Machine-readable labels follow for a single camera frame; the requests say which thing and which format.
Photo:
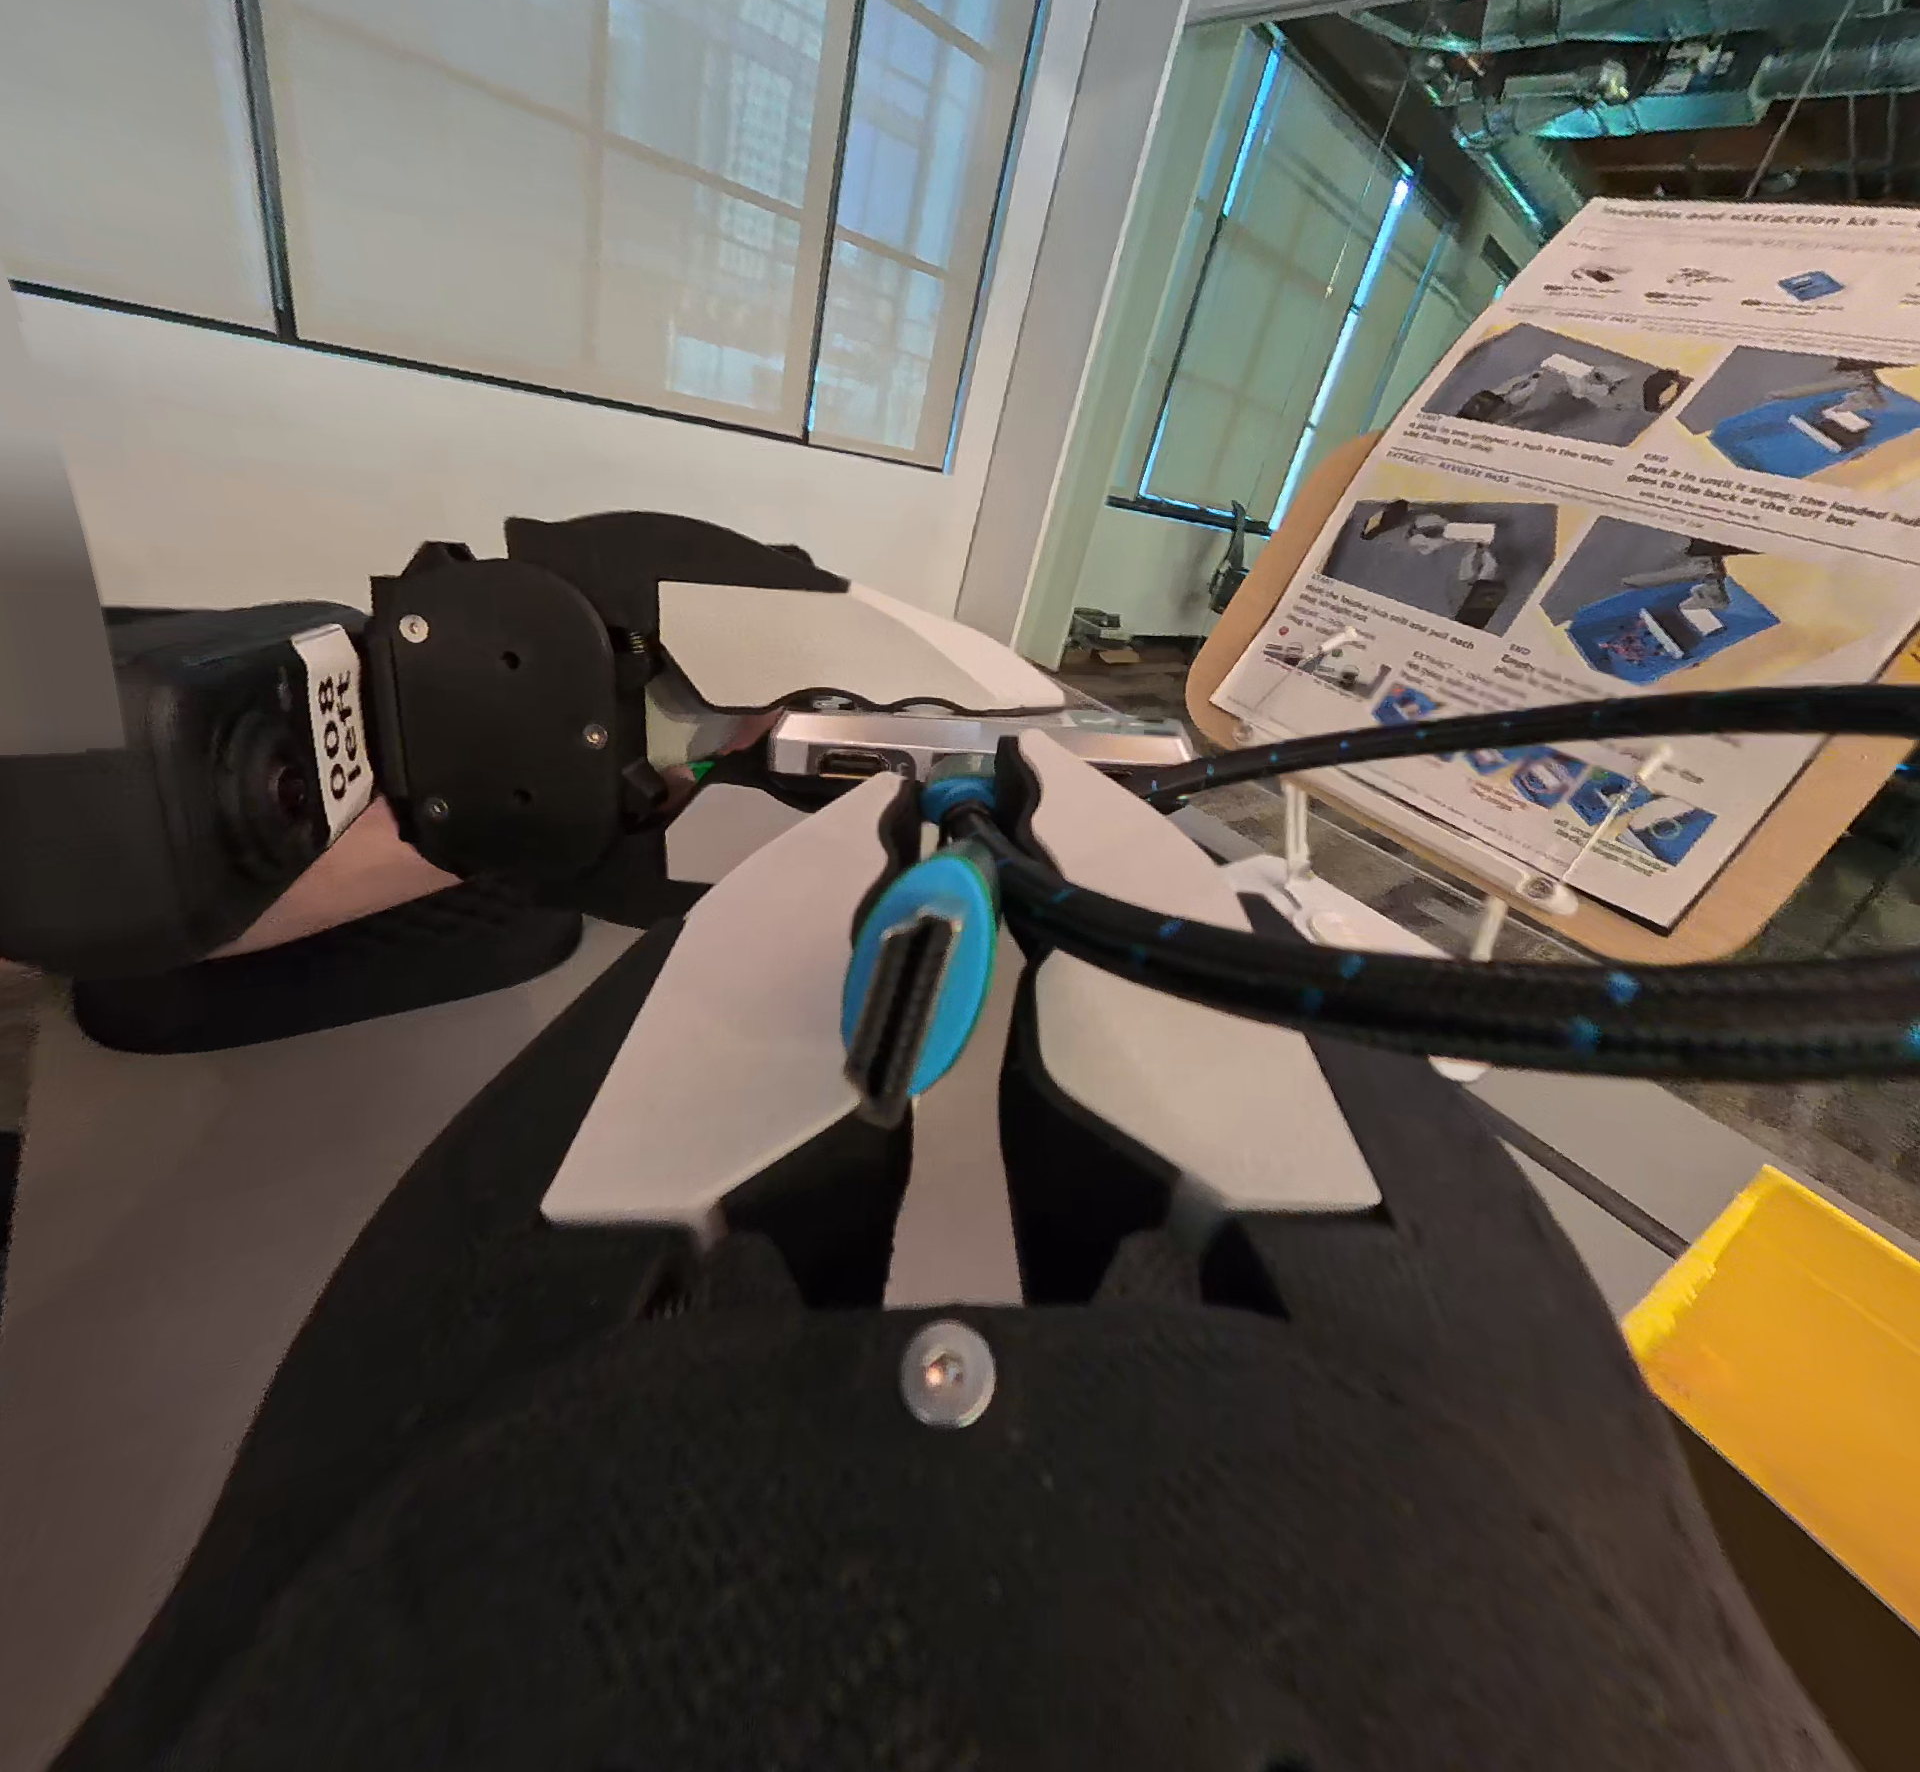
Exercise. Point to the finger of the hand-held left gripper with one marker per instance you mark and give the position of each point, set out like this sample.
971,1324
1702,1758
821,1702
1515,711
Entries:
842,640

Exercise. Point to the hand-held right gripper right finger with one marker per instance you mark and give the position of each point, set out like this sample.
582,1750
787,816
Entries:
1201,1082

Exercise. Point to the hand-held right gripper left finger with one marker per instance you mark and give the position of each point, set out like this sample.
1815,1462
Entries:
706,1054

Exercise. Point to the silver port hub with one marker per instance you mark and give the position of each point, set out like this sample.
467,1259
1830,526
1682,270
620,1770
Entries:
901,743

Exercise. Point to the yellow plastic bin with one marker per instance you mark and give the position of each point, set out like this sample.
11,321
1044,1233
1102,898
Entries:
1801,1383

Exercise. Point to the white stand base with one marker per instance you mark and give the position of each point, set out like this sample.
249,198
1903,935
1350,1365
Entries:
1321,902

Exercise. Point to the instruction sheet on stand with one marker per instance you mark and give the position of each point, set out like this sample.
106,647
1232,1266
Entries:
1801,873

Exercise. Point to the printed instruction sheet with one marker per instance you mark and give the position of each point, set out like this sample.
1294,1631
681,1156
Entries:
1620,543

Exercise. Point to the silver ventilation duct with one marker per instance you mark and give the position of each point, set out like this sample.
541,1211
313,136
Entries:
1711,63

